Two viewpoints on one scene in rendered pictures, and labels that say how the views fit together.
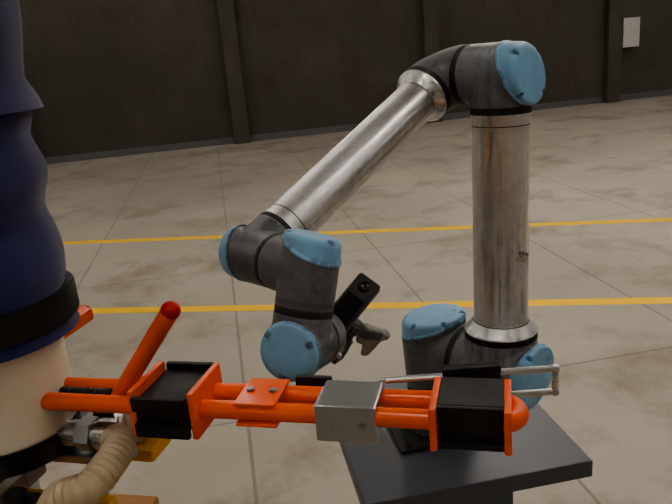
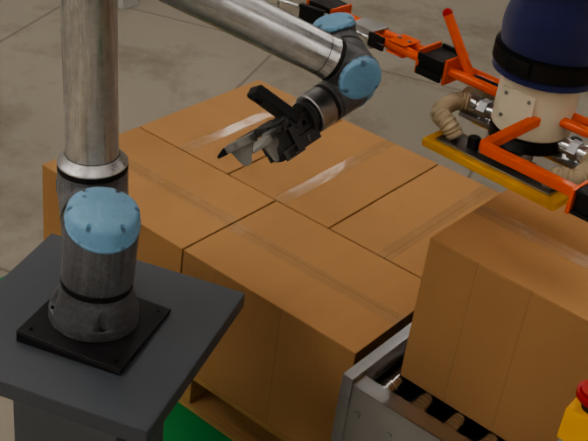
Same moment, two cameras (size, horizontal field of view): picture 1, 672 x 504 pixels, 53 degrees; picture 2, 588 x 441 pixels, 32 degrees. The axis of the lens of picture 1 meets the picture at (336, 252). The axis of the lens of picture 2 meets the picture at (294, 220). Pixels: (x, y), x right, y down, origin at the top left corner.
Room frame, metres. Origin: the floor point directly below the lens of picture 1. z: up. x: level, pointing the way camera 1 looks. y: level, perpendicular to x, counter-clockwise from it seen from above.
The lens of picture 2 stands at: (2.86, 0.85, 2.16)
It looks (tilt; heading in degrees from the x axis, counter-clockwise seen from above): 32 degrees down; 204
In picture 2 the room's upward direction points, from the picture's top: 8 degrees clockwise
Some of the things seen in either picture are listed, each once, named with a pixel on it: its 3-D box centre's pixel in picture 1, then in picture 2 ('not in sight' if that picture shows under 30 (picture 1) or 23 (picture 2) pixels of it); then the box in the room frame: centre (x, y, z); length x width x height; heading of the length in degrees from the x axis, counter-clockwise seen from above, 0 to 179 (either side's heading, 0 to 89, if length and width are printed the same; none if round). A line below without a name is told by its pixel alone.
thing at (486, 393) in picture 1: (471, 414); (328, 10); (0.64, -0.13, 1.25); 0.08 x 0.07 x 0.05; 75
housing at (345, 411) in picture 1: (351, 410); (368, 32); (0.68, 0.00, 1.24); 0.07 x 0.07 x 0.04; 75
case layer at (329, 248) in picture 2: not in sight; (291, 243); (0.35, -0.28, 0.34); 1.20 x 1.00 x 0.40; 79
